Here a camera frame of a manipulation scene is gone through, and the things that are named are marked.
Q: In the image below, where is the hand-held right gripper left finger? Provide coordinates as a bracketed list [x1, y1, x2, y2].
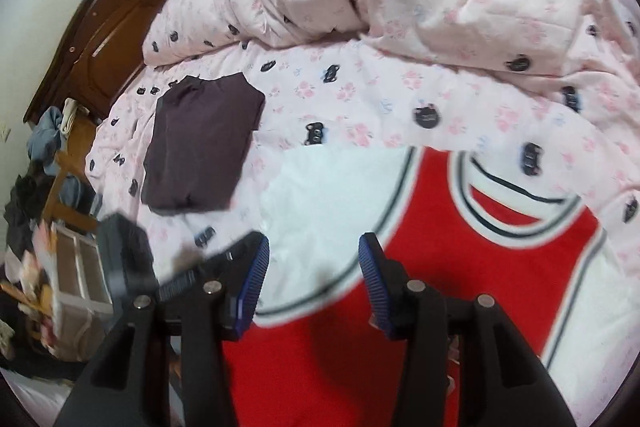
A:
[52, 232, 271, 427]

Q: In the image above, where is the brown wooden headboard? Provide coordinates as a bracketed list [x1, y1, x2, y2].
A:
[24, 0, 266, 128]

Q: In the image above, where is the small white cloth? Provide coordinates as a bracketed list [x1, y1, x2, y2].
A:
[60, 99, 91, 135]

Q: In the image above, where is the pink floral cat-print duvet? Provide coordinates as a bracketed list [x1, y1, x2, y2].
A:
[85, 0, 640, 427]

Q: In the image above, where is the dark purple garment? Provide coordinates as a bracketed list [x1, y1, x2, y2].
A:
[141, 74, 267, 214]

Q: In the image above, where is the dark clothes pile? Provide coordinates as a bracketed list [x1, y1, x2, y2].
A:
[5, 174, 51, 253]

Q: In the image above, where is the blue cloth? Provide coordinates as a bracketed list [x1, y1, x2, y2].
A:
[27, 107, 66, 178]

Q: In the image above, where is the red and white jersey shirt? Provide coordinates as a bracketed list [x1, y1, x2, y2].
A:
[220, 146, 640, 427]

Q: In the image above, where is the white storage box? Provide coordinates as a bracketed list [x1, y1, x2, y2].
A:
[50, 224, 116, 348]

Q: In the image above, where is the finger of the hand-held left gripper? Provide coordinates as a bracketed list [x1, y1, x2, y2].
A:
[159, 249, 236, 303]

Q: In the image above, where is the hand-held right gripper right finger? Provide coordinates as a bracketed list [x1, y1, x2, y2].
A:
[359, 232, 577, 427]

